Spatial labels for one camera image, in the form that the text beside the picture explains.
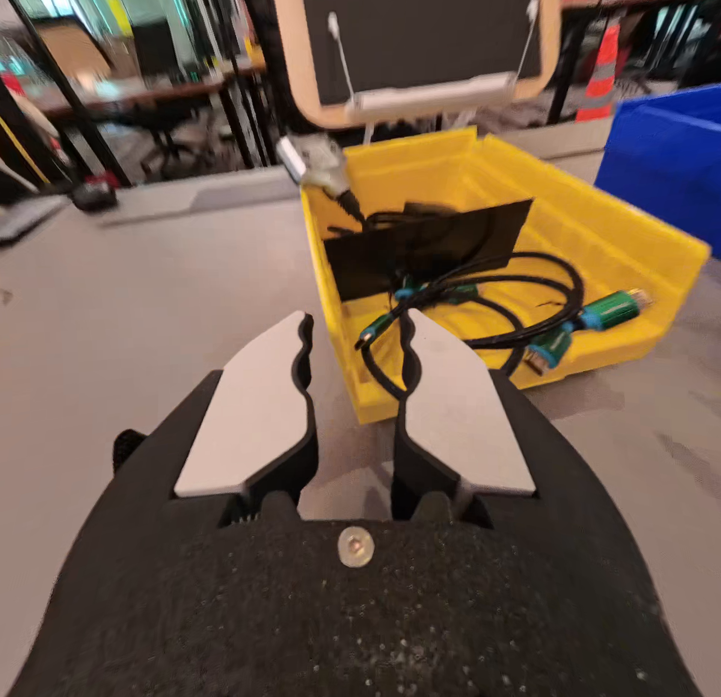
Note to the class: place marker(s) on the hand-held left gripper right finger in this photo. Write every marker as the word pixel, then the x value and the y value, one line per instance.
pixel 462 426

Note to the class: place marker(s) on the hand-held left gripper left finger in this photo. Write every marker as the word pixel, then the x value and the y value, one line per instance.
pixel 248 426

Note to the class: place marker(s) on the yellow plastic bin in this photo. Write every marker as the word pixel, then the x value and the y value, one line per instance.
pixel 591 224

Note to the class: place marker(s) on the blue plastic bin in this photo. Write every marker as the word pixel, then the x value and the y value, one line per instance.
pixel 664 167

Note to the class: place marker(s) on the grey desk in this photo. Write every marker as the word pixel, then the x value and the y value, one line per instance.
pixel 141 314

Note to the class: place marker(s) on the black and red device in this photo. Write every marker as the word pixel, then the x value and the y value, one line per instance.
pixel 96 193

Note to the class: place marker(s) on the orange traffic cone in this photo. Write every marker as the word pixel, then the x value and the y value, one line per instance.
pixel 600 83

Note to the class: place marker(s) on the black board with wooden rim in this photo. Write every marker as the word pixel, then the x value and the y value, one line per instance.
pixel 422 32

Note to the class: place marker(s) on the brown back chair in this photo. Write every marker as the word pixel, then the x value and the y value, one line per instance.
pixel 73 55

